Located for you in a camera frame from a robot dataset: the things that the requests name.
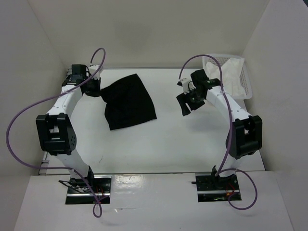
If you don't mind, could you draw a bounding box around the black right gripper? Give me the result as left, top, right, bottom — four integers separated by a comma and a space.
177, 87, 205, 116

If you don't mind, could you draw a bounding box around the black skirt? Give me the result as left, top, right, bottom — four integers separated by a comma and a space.
100, 74, 157, 130

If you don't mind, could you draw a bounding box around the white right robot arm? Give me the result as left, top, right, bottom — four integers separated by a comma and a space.
176, 69, 263, 190

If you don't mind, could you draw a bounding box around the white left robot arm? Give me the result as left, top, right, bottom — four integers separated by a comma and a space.
36, 64, 103, 193

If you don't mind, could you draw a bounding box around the white skirt in basket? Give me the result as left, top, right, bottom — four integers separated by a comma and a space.
203, 57, 246, 100

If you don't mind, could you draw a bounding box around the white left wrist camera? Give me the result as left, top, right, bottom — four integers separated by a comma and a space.
89, 64, 103, 80

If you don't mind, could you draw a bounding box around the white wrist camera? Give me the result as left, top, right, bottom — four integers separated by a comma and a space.
177, 78, 195, 94
89, 64, 103, 80

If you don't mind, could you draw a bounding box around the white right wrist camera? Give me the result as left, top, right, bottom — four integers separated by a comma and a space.
177, 78, 195, 94

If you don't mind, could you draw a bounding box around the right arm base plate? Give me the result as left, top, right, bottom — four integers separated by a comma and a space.
191, 173, 242, 203

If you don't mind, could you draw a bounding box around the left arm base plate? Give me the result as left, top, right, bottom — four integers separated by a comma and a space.
58, 175, 112, 205

